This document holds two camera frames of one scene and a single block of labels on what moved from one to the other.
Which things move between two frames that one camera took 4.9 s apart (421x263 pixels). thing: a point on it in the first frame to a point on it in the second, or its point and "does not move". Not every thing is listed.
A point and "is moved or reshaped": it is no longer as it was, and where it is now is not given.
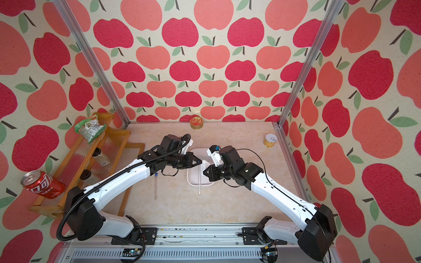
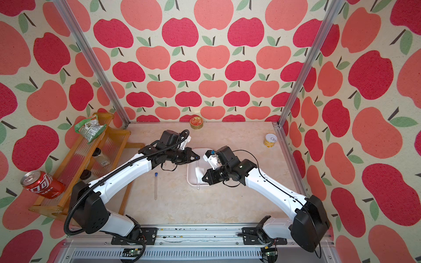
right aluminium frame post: x=326 y=22 does not move
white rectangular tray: x=192 y=172 does not move
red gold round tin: x=196 y=123 does not move
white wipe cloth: x=204 y=165 is moved or reshaped
